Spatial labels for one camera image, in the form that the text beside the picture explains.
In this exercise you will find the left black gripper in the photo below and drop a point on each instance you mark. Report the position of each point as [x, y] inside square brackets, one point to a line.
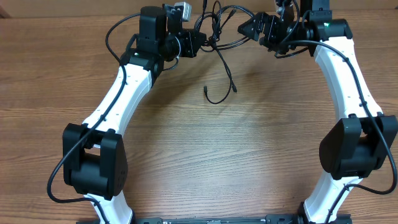
[192, 47]

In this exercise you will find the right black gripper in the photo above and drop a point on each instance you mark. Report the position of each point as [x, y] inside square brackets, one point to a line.
[271, 23]

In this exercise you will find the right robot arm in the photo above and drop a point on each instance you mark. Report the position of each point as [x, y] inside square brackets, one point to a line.
[362, 137]

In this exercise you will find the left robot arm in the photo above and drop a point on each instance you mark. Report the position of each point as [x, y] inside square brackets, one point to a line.
[94, 159]

